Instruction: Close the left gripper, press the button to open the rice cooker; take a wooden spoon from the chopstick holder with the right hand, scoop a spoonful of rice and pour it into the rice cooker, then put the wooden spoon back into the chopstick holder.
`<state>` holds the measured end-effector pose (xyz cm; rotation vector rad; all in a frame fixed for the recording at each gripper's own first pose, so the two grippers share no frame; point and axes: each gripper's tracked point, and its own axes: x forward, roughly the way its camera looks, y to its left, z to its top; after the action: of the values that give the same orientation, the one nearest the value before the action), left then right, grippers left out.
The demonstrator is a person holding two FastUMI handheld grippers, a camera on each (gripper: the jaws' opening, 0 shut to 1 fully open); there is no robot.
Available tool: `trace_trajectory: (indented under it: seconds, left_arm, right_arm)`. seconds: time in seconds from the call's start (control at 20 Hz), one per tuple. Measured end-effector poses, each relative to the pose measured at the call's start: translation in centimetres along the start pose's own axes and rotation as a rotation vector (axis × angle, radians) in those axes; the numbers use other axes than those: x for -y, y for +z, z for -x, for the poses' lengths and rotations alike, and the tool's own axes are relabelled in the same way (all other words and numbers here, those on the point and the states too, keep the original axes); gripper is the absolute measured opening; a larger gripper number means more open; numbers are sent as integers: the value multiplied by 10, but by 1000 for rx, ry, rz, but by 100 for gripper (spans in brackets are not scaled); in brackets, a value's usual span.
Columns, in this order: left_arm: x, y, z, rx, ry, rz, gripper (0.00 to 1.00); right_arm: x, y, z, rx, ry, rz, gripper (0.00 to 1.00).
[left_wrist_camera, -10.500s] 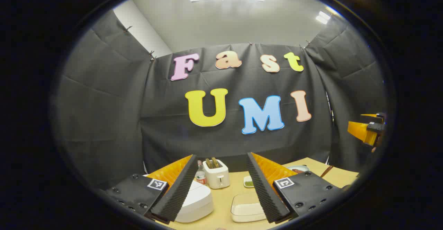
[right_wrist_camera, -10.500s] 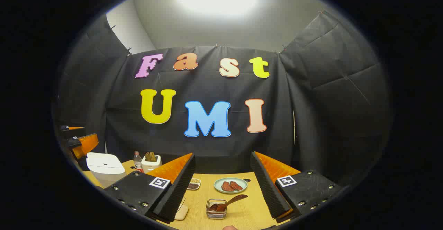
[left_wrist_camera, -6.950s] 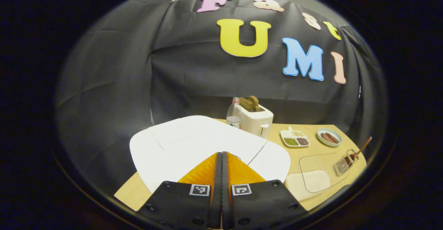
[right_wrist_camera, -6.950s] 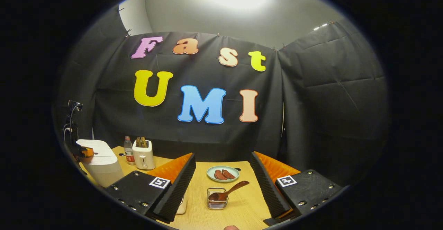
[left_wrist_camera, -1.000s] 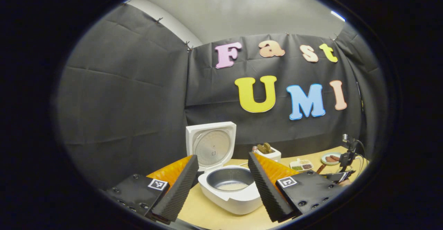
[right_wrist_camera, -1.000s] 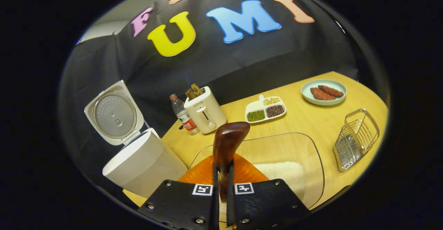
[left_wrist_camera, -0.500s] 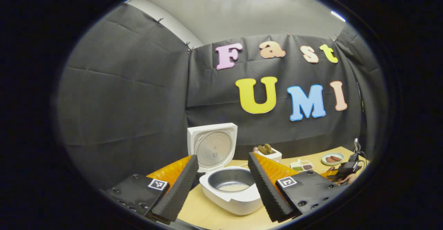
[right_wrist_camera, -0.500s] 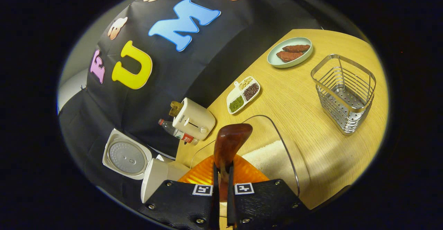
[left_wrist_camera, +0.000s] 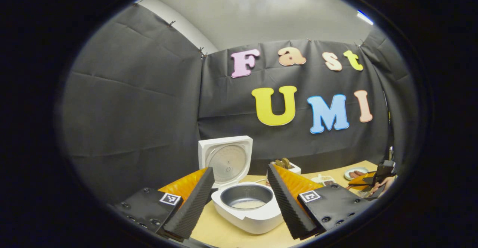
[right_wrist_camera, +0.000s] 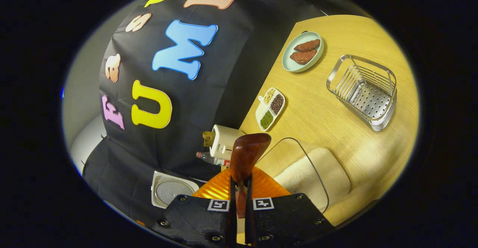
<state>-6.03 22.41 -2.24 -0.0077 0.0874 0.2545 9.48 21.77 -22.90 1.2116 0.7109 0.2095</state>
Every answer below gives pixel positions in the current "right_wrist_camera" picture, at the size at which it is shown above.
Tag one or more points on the white rice cooker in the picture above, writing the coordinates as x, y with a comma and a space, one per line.
168, 192

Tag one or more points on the white divided grain dish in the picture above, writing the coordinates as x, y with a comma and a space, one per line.
270, 109

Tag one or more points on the brown wooden spoon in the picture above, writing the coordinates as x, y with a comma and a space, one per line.
246, 154

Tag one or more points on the brown toast slice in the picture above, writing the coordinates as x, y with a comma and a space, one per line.
208, 139

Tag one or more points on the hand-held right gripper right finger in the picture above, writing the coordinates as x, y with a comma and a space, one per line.
287, 222

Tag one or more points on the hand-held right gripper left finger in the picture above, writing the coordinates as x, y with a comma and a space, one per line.
198, 222

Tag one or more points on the red meat piece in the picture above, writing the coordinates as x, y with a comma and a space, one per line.
307, 45
303, 56

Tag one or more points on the clear plastic water bottle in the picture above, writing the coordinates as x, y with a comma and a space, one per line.
211, 159

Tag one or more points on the pale green plate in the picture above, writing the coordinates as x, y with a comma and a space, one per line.
289, 63

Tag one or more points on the black backdrop cloth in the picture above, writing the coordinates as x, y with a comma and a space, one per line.
224, 91

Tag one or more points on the white toaster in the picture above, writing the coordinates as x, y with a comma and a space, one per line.
227, 141

